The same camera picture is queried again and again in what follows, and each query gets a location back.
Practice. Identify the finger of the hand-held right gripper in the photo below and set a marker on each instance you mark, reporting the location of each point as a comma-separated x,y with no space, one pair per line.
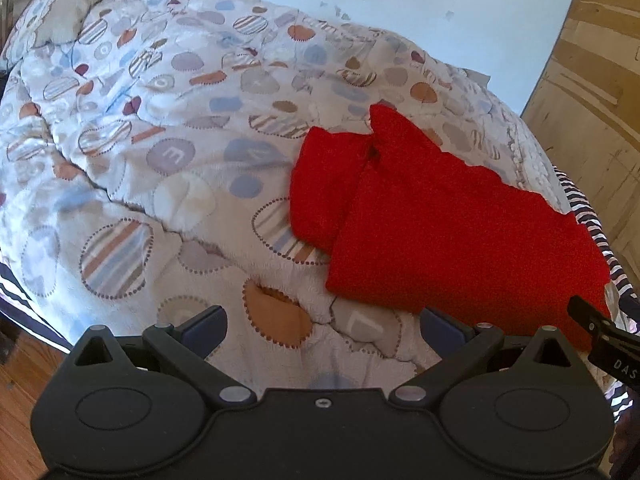
592,316

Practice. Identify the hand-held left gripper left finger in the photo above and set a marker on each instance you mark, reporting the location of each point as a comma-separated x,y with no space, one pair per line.
205,331

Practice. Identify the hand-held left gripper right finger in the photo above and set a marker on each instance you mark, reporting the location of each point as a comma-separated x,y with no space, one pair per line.
441,331

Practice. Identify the red knit sweater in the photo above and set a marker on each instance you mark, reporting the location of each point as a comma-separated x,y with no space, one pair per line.
450,230

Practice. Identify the black white striped bed sheet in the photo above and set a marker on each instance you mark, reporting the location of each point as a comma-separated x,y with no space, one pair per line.
582,210

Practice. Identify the circle patterned quilt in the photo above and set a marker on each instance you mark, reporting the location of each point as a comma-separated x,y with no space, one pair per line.
175,160

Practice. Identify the worn wooden board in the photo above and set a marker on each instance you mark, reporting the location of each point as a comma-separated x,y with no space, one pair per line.
590,110

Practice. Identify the grey pillow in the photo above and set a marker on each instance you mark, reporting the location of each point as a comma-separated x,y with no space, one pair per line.
480,77

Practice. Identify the patterned pillow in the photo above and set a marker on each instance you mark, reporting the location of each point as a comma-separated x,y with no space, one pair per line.
65,5

